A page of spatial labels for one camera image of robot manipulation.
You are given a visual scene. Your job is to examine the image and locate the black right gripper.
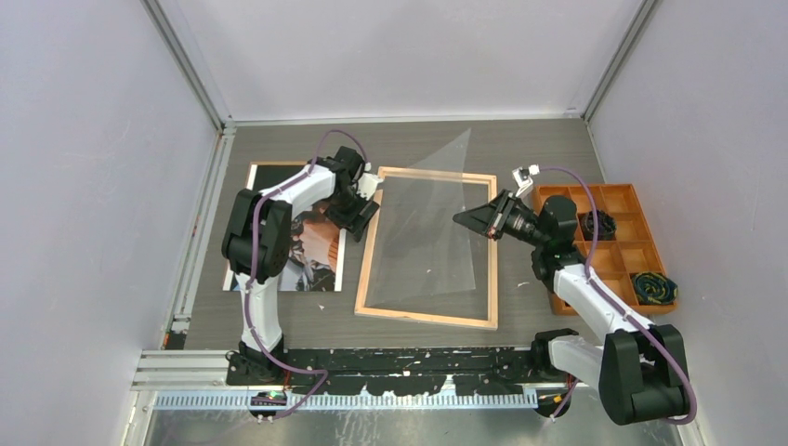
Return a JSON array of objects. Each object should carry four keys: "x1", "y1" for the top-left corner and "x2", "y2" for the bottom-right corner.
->
[{"x1": 453, "y1": 190, "x2": 549, "y2": 249}]

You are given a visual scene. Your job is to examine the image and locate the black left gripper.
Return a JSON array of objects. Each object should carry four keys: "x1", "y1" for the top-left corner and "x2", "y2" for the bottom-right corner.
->
[{"x1": 326, "y1": 187, "x2": 379, "y2": 242}]

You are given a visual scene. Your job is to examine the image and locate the light wooden picture frame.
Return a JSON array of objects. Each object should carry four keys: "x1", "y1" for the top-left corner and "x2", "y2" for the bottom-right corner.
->
[{"x1": 354, "y1": 166, "x2": 499, "y2": 331}]

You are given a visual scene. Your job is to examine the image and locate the printed photo of people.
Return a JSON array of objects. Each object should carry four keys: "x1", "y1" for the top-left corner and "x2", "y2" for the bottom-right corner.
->
[{"x1": 245, "y1": 162, "x2": 347, "y2": 293}]

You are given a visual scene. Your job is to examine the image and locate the clear acrylic sheet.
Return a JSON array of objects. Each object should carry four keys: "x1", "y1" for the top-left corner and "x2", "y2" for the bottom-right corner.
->
[{"x1": 366, "y1": 129, "x2": 477, "y2": 311}]

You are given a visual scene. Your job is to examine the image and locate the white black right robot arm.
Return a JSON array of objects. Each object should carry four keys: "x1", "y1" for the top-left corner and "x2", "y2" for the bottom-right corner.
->
[{"x1": 453, "y1": 190, "x2": 697, "y2": 426}]

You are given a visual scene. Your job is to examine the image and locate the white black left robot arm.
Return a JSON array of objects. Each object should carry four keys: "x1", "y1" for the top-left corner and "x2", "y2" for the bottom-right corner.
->
[{"x1": 221, "y1": 146, "x2": 382, "y2": 385}]

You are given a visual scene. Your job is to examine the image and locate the black coiled roll upper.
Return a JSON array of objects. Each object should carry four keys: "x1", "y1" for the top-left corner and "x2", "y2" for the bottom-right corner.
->
[{"x1": 580, "y1": 209, "x2": 617, "y2": 242}]

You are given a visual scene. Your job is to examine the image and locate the orange compartment tray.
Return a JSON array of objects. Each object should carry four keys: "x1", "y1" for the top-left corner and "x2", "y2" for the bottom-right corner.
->
[{"x1": 532, "y1": 184, "x2": 677, "y2": 315}]

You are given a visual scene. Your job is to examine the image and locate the black yellow coiled roll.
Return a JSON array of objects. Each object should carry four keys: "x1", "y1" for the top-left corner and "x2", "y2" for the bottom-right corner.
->
[{"x1": 630, "y1": 271, "x2": 678, "y2": 306}]

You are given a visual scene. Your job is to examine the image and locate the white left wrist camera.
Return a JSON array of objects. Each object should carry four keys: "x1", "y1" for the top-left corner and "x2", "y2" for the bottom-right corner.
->
[{"x1": 357, "y1": 173, "x2": 384, "y2": 201}]

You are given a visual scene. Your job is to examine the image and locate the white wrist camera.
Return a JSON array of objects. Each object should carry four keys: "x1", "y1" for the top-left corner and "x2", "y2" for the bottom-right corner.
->
[
  {"x1": 357, "y1": 173, "x2": 384, "y2": 201},
  {"x1": 512, "y1": 164, "x2": 540, "y2": 198}
]

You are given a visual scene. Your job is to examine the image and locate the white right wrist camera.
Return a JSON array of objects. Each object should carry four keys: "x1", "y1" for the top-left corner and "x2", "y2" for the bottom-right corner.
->
[{"x1": 512, "y1": 164, "x2": 540, "y2": 198}]

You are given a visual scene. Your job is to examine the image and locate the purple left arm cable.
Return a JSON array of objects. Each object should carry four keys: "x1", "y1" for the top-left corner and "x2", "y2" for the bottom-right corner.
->
[{"x1": 245, "y1": 129, "x2": 369, "y2": 421}]

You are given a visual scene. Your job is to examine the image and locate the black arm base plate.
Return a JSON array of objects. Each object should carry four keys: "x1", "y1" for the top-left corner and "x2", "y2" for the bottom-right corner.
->
[{"x1": 224, "y1": 347, "x2": 571, "y2": 397}]

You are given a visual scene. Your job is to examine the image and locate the aluminium front rail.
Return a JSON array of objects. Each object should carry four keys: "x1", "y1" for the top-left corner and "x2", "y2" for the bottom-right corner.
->
[{"x1": 132, "y1": 347, "x2": 572, "y2": 413}]

